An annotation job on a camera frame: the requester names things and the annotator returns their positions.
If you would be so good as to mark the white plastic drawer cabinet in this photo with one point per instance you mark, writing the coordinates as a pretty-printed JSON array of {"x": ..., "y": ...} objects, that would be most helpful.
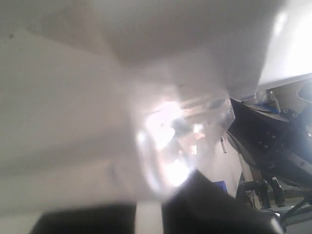
[{"x": 75, "y": 75}]

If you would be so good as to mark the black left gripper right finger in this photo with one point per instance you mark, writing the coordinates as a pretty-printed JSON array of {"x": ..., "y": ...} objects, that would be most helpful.
[{"x": 200, "y": 207}]

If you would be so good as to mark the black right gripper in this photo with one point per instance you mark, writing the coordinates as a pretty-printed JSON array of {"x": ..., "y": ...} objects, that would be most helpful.
[{"x": 277, "y": 144}]

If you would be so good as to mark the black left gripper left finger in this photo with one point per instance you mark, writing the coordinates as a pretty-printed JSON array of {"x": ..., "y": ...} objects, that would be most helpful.
[{"x": 111, "y": 219}]

